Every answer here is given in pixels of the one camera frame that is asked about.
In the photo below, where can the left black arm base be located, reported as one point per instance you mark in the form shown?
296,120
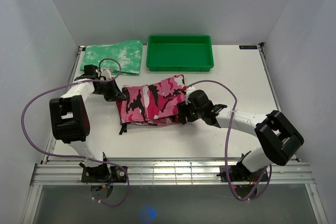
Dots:
104,174

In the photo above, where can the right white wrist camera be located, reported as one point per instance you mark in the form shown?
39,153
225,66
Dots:
188,90

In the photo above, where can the aluminium rail frame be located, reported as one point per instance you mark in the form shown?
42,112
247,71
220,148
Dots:
174,177

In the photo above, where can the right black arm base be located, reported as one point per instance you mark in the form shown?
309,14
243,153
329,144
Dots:
231,174

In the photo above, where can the dark label sticker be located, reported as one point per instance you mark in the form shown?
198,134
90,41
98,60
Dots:
248,47

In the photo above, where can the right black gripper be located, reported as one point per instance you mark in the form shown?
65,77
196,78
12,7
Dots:
182,108

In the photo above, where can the pink camouflage trousers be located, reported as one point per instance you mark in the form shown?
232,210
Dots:
152,104

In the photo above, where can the folded green white trousers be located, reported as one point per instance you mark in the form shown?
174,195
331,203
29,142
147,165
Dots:
128,54

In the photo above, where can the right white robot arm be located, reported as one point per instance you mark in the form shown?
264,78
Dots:
279,139

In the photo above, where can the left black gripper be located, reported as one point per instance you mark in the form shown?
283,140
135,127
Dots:
115,94

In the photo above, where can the green plastic tray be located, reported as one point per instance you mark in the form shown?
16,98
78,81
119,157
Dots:
179,53

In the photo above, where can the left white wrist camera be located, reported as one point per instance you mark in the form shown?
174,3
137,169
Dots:
107,73

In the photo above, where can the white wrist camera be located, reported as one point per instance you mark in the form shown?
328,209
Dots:
107,73
188,90

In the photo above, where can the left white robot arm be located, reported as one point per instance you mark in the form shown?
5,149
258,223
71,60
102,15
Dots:
70,121

